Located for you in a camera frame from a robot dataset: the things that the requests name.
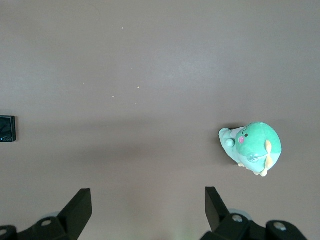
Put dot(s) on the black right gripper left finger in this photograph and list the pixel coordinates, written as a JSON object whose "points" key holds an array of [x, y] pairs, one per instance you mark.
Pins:
{"points": [[72, 220]]}

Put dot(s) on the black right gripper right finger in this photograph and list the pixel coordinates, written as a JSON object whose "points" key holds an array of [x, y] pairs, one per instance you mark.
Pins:
{"points": [[220, 220]]}

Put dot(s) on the black smartphone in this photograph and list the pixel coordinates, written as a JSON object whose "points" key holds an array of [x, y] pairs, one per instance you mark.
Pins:
{"points": [[7, 128]]}

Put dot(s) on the green dinosaur plush toy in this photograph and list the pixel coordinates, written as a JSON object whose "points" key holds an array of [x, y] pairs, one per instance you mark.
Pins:
{"points": [[257, 142]]}

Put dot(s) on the brown table cover sheet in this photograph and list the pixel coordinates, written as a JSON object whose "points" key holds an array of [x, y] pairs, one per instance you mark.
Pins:
{"points": [[150, 62]]}

